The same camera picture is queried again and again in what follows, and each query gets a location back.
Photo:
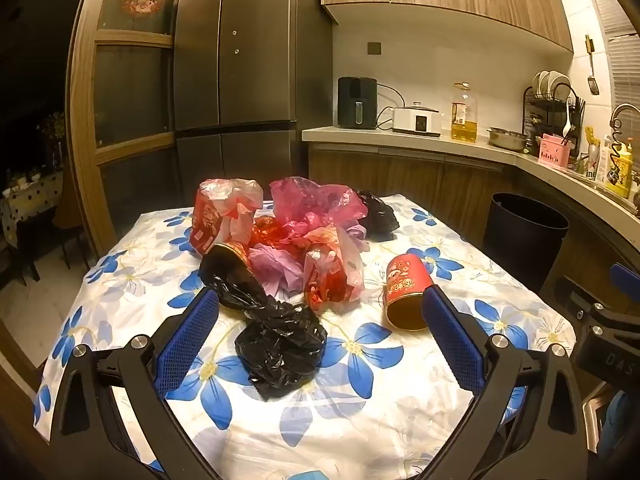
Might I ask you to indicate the pink utensil holder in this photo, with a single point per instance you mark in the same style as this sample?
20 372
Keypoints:
555 152

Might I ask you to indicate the pink plastic bag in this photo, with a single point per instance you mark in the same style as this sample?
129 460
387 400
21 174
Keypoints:
320 202

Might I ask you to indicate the red can with gold rim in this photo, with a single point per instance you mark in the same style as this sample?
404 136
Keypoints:
234 254

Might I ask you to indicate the white plastic spoon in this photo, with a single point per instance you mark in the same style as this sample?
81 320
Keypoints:
567 120

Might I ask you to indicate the side table with dotted cloth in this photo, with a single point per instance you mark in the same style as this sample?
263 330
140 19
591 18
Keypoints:
25 205

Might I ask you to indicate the row of white plates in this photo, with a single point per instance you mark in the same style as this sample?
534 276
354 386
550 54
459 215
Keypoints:
550 82

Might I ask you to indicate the dark wall socket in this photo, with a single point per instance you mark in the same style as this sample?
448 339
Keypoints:
374 48

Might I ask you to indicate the black dish rack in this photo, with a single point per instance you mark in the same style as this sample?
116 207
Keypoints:
542 110

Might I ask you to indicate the person's right hand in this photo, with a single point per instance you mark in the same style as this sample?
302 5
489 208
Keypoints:
616 422

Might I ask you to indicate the large black plastic bag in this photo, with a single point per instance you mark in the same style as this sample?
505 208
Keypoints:
280 345

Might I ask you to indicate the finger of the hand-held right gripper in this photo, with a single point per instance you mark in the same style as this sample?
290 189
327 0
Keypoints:
624 279
580 297

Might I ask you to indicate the metal kitchen faucet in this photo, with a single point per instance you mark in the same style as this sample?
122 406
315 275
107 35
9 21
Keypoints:
620 112

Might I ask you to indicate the metal basin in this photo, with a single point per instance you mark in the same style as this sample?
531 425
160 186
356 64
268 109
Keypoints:
507 140

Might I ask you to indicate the window blinds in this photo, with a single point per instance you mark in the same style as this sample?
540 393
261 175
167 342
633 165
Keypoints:
617 0

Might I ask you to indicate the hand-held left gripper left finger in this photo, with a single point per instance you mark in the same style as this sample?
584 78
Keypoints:
187 345

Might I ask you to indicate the wooden base cabinets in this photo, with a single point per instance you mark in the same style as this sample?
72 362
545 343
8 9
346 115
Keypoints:
400 170

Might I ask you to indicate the hanging metal spatula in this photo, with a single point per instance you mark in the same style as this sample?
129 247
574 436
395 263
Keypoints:
592 82

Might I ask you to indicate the beer can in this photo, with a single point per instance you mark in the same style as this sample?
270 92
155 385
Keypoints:
592 162

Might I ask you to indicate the purple plastic bag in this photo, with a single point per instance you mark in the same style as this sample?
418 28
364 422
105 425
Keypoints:
277 267

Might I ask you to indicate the blue floral tablecloth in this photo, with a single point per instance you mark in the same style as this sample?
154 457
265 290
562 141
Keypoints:
350 410

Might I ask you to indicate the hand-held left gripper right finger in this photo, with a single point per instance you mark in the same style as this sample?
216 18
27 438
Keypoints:
452 345

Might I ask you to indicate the yellow detergent bottle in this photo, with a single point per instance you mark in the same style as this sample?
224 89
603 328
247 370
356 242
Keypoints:
620 172

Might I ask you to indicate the black air fryer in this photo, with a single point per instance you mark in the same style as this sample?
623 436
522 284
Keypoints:
356 102

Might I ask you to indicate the dark grey refrigerator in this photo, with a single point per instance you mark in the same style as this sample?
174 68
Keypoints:
250 85

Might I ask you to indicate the small black plastic bag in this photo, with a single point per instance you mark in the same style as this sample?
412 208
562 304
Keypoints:
377 217

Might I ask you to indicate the red plastic bag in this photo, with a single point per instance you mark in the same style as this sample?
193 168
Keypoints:
270 234

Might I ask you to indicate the black trash bin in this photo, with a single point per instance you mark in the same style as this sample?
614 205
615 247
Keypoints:
520 250

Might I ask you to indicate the red paper can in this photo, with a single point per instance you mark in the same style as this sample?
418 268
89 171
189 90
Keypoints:
407 290

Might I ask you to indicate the stone kitchen countertop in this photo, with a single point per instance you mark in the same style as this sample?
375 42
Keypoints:
380 136

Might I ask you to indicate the cooking oil bottle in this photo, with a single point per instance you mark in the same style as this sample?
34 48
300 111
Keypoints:
464 120

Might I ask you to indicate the wooden glass-panel door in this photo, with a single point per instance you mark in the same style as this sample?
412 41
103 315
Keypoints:
130 85

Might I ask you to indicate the red gift bag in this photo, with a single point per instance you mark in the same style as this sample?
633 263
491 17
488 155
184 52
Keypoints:
215 215

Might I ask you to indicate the white plastic bottle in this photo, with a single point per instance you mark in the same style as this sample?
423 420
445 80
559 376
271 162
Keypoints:
604 160

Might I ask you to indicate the lilac plastic bag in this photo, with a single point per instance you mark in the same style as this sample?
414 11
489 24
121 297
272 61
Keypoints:
359 237

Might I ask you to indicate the white electric cooker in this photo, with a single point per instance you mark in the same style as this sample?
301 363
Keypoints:
417 119

